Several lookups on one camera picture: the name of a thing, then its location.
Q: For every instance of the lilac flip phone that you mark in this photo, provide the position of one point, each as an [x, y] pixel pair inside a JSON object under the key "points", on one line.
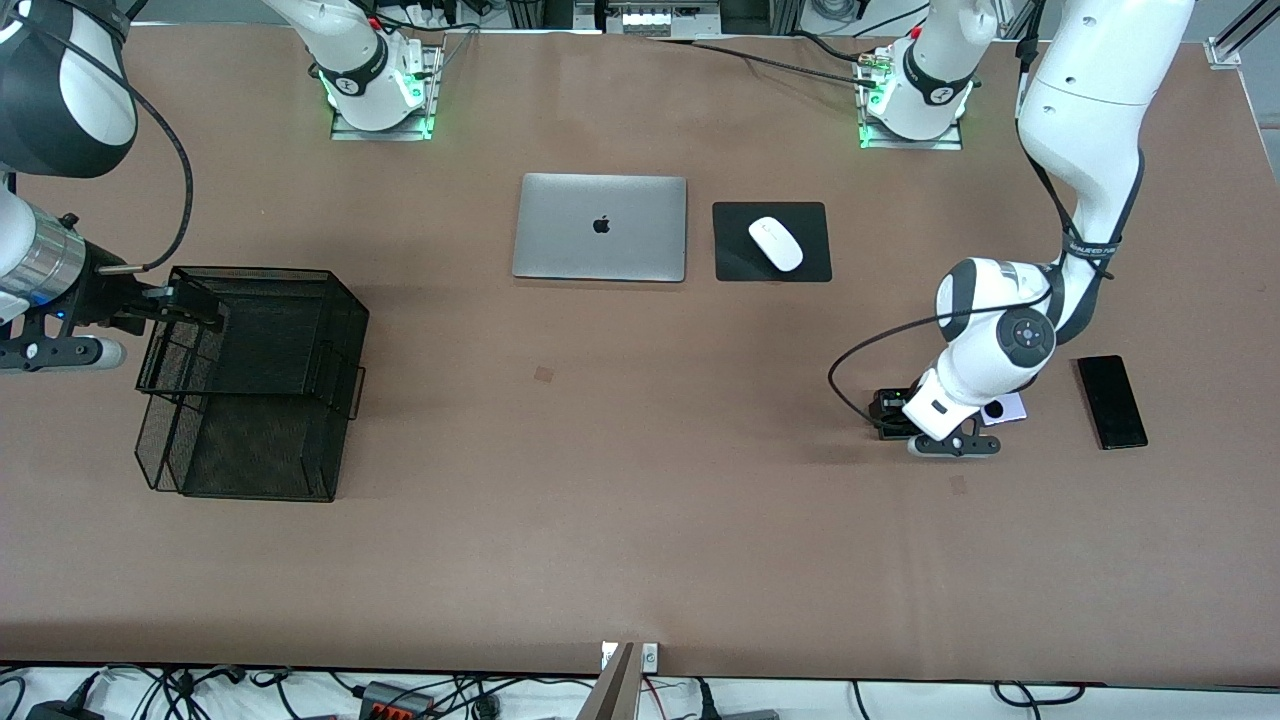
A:
{"points": [[1015, 408]]}

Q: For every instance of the black slab smartphone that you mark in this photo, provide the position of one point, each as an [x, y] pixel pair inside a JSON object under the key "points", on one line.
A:
{"points": [[1112, 405]]}

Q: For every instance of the aluminium frame profile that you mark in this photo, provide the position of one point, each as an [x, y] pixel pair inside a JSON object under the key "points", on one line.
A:
{"points": [[1225, 50]]}

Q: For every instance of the white power strip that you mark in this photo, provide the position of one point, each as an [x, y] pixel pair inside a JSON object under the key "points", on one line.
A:
{"points": [[425, 12]]}

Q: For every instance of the black mesh two-tier tray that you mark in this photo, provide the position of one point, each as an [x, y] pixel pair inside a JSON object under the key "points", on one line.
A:
{"points": [[250, 450]]}

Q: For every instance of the grey device with white connectors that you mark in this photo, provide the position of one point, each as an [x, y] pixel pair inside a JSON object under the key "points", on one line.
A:
{"points": [[650, 20]]}

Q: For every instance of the silver closed laptop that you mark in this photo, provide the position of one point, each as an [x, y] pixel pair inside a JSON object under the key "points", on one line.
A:
{"points": [[560, 240]]}

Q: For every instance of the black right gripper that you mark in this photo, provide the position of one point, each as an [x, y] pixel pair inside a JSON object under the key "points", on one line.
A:
{"points": [[105, 296]]}

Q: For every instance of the white computer mouse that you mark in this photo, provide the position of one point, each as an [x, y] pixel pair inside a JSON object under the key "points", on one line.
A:
{"points": [[778, 245]]}

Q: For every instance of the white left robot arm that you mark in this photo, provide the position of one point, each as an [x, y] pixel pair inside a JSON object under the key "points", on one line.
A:
{"points": [[1090, 90]]}

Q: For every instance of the aluminium profile bar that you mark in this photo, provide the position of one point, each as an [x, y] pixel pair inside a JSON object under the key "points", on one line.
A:
{"points": [[615, 690]]}

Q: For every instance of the small metal corner bracket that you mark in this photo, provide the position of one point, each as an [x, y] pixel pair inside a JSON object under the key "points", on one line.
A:
{"points": [[607, 655], [650, 657]]}

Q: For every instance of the black mouse pad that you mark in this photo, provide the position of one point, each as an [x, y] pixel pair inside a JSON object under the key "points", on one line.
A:
{"points": [[735, 260]]}

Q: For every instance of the black power adapter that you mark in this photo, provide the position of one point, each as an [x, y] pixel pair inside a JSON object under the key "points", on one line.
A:
{"points": [[60, 712]]}

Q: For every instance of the black hub with orange ports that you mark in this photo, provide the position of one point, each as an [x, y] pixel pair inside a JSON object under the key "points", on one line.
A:
{"points": [[395, 700]]}

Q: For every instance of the black flip phone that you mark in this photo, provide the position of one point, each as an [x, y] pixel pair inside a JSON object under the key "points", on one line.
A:
{"points": [[897, 394]]}

